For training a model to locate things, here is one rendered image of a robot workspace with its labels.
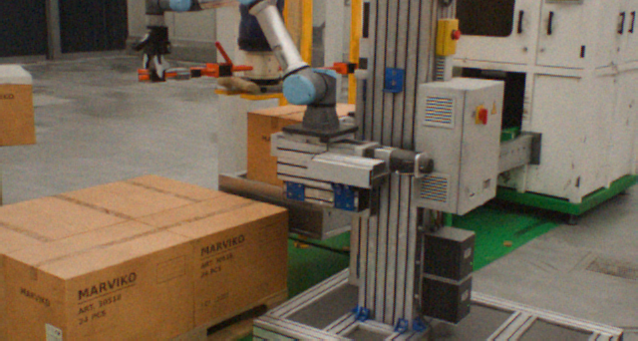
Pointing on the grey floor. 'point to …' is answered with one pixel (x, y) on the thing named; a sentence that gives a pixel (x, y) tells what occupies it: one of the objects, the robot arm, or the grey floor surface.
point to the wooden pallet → (235, 323)
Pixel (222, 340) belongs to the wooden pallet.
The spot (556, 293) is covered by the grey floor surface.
